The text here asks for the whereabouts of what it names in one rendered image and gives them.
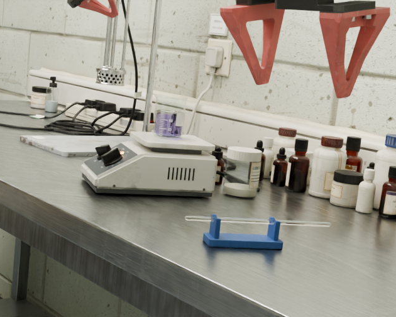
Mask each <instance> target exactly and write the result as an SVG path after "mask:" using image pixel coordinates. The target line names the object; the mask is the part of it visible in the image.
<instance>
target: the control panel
mask: <svg viewBox="0 0 396 317"><path fill-rule="evenodd" d="M116 147H118V148H119V150H121V151H120V153H121V152H124V153H122V154H121V155H122V157H123V158H122V159H121V160H120V161H119V162H117V163H115V164H113V165H110V166H104V162H103V161H102V160H98V159H97V156H98V155H96V156H94V157H92V158H90V159H88V160H86V161H84V163H85V164H86V165H87V166H88V168H90V169H91V171H93V173H95V175H96V176H97V175H99V174H101V173H103V172H105V171H107V170H109V169H111V168H113V167H115V166H117V165H119V164H122V163H123V162H125V161H127V160H129V159H132V158H133V157H135V156H137V155H138V154H137V153H135V152H134V151H132V150H131V149H129V148H128V147H127V146H125V145H123V144H122V143H120V144H118V145H116V146H114V147H112V148H111V149H114V148H116Z"/></svg>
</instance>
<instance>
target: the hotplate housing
mask: <svg viewBox="0 0 396 317"><path fill-rule="evenodd" d="M122 144H123V145H125V146H127V147H128V148H129V149H131V150H132V151H134V152H135V153H137V154H138V155H137V156H135V157H133V158H131V159H129V160H127V161H125V162H123V163H122V164H119V165H117V166H115V167H113V168H111V169H109V170H107V171H105V172H103V173H101V174H99V175H97V176H96V175H95V173H93V171H91V169H90V168H88V166H87V165H86V164H85V163H84V164H82V165H81V169H80V171H81V172H82V177H83V178H84V180H85V181H86V182H87V183H88V184H89V185H90V186H91V188H93V190H94V191H95V192H96V193H103V194H110V193H113V194H147V195H164V196H194V197H212V191H214V187H215V181H216V171H217V159H216V157H215V156H213V155H211V154H209V153H207V152H205V151H203V150H184V149H172V148H152V147H146V146H144V145H143V144H141V143H140V142H133V141H127V142H122Z"/></svg>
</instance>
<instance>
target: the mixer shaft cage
mask: <svg viewBox="0 0 396 317"><path fill-rule="evenodd" d="M130 1H131V0H127V7H126V21H125V27H124V41H123V54H122V61H121V68H119V69H117V67H114V53H115V46H116V33H117V25H118V15H117V16H116V17H114V26H113V18H110V17H107V31H106V44H105V52H104V65H103V66H102V68H101V67H96V72H97V79H96V83H97V84H104V85H110V86H124V75H126V73H127V71H126V70H125V68H124V61H125V55H126V42H127V34H128V21H129V9H130ZM116 6H117V9H118V12H119V0H116ZM112 28H113V40H112V47H111V36H112ZM110 49H111V60H110V66H109V57H110Z"/></svg>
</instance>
